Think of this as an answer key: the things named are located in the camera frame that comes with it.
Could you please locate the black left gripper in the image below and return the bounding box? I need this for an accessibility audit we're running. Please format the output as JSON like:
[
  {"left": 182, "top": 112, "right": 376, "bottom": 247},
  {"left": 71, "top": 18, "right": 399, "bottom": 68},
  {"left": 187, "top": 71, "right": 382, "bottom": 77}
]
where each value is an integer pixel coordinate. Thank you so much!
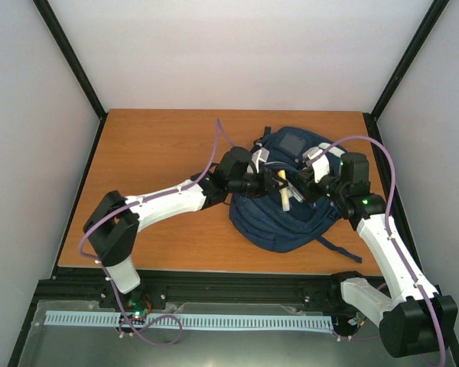
[{"left": 229, "top": 169, "right": 288, "bottom": 200}]

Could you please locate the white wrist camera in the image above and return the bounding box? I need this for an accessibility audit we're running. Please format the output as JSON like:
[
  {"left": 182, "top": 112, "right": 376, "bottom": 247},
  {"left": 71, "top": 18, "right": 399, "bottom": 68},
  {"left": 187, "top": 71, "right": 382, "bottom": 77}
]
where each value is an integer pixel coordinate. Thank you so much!
[
  {"left": 250, "top": 148, "right": 269, "bottom": 174},
  {"left": 302, "top": 147, "right": 330, "bottom": 184}
]

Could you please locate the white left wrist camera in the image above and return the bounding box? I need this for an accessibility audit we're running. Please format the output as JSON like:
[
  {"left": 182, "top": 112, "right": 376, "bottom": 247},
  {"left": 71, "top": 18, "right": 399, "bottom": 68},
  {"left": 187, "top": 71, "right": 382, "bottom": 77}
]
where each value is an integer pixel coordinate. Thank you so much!
[{"left": 250, "top": 148, "right": 269, "bottom": 174}]

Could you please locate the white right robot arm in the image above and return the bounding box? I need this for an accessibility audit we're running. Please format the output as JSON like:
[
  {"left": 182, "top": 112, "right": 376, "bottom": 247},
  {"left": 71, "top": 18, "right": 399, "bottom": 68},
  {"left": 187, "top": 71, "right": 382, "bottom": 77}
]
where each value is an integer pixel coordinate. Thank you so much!
[{"left": 296, "top": 147, "right": 457, "bottom": 358}]

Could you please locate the navy blue backpack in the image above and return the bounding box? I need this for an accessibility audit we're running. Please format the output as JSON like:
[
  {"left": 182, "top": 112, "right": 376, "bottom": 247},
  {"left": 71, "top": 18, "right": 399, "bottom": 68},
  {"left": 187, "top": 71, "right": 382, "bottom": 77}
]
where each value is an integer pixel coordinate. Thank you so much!
[{"left": 229, "top": 126, "right": 362, "bottom": 264}]

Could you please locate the yellow highlighter marker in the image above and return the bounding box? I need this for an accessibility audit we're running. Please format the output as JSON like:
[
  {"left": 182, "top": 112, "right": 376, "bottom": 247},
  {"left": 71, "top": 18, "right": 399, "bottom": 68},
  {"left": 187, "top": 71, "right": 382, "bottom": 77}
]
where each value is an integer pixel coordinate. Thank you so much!
[{"left": 277, "top": 170, "right": 290, "bottom": 212}]

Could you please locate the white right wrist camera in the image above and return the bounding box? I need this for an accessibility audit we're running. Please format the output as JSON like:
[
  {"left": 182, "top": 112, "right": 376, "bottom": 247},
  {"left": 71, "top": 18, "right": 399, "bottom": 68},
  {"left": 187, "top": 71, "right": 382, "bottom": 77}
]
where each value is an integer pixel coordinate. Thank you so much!
[{"left": 302, "top": 147, "right": 330, "bottom": 184}]

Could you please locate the light blue cable duct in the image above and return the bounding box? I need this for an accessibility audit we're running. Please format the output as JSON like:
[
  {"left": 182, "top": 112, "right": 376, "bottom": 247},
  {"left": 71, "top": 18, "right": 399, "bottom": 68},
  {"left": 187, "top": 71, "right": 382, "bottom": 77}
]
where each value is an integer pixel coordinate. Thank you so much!
[{"left": 44, "top": 310, "right": 334, "bottom": 333}]

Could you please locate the teal cap white marker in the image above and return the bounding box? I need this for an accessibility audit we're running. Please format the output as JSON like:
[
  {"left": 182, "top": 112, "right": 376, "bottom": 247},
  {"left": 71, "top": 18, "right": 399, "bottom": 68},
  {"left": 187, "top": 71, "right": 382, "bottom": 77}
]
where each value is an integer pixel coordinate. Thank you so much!
[{"left": 289, "top": 188, "right": 304, "bottom": 203}]

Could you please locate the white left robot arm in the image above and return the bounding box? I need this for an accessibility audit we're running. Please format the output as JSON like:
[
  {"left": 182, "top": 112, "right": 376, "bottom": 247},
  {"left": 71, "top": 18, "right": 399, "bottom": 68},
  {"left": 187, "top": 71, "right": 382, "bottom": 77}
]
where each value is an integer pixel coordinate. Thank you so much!
[{"left": 82, "top": 147, "right": 288, "bottom": 308}]

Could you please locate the black aluminium frame rail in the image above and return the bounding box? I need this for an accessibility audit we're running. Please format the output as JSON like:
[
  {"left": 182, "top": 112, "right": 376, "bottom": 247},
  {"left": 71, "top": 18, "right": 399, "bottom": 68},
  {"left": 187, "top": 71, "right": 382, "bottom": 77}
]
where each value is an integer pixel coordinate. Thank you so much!
[{"left": 33, "top": 268, "right": 359, "bottom": 314}]

